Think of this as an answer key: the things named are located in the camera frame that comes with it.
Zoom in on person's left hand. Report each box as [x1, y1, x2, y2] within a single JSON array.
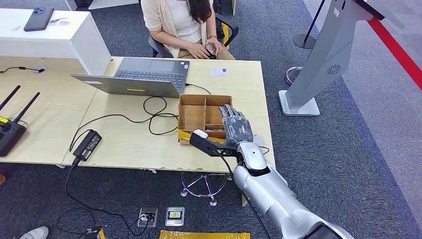
[[206, 35, 222, 57]]

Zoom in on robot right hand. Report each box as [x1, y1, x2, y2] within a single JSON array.
[[218, 104, 254, 147]]

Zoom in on person's right hand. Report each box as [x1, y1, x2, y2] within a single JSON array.
[[186, 42, 210, 60]]

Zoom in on person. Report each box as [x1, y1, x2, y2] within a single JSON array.
[[140, 0, 236, 61]]

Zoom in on yellow panel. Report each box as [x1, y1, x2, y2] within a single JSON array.
[[222, 23, 231, 50]]

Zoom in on black office chair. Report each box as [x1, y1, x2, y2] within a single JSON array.
[[148, 12, 239, 59]]

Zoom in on cardboard divider box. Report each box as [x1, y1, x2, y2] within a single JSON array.
[[177, 94, 233, 146]]

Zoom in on grey laptop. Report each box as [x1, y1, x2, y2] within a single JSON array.
[[71, 57, 191, 99]]

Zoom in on chrome stool base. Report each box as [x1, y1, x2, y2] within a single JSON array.
[[180, 171, 235, 208]]

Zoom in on white cabinet base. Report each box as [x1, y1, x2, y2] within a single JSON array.
[[65, 0, 141, 11]]

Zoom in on floor socket box with label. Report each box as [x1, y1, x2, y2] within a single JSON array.
[[165, 206, 186, 227]]

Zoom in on yellow taped cardboard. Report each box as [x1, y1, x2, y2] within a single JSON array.
[[160, 230, 251, 239]]

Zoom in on grey kiosk stand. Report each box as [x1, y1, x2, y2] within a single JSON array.
[[278, 0, 405, 117]]

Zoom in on open floor socket box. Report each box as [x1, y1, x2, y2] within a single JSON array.
[[137, 207, 159, 228]]

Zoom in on white reception counter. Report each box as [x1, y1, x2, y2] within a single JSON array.
[[0, 8, 112, 77]]

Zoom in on black laptop power adapter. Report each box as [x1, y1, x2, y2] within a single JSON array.
[[72, 129, 103, 162]]

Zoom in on dark smartphone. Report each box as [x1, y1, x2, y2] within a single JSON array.
[[23, 7, 55, 32]]

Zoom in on plug with yellow tape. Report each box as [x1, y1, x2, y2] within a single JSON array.
[[82, 226, 106, 239]]

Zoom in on red barrier belt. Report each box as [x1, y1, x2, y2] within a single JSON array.
[[367, 16, 422, 90]]

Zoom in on black router with antennas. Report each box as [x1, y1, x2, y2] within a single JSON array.
[[0, 85, 41, 158]]

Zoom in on white shoe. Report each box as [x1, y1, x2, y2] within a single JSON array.
[[19, 226, 49, 239]]

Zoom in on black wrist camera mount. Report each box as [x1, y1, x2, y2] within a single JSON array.
[[189, 129, 243, 158]]

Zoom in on chrome ring base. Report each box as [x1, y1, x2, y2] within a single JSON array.
[[285, 66, 304, 86]]

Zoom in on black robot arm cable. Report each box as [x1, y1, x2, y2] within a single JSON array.
[[217, 146, 273, 239]]

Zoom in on black stanchion post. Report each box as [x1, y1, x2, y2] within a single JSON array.
[[293, 0, 326, 50]]

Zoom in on black laptop charger cable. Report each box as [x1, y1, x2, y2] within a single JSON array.
[[69, 83, 212, 153]]

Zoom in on thin black desk cable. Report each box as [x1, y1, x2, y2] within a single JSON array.
[[0, 66, 46, 74]]

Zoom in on black mains cable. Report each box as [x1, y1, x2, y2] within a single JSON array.
[[57, 157, 151, 238]]

